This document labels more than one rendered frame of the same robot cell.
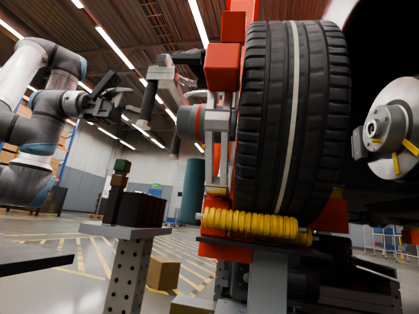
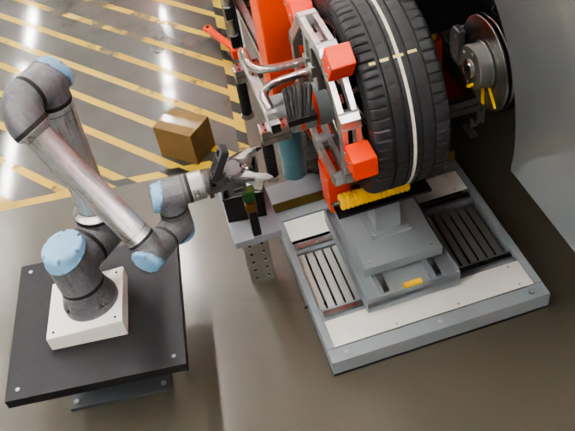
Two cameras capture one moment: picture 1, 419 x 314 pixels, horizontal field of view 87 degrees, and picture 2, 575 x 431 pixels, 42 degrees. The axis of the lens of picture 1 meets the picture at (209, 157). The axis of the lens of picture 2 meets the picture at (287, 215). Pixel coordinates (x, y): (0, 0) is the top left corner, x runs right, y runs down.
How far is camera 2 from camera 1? 2.22 m
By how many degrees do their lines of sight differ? 63
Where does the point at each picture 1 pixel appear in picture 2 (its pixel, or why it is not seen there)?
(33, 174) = not seen: hidden behind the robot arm
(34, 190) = not seen: hidden behind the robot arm
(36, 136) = (188, 231)
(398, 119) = (487, 79)
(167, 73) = (284, 134)
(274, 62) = (400, 149)
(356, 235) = not seen: outside the picture
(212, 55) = (359, 171)
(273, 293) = (390, 208)
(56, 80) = (65, 125)
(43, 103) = (175, 209)
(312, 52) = (425, 133)
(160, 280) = (197, 154)
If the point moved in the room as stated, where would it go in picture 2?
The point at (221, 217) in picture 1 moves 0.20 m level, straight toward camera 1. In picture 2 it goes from (355, 202) to (381, 240)
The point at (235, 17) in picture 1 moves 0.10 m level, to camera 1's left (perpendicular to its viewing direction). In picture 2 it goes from (346, 68) to (313, 81)
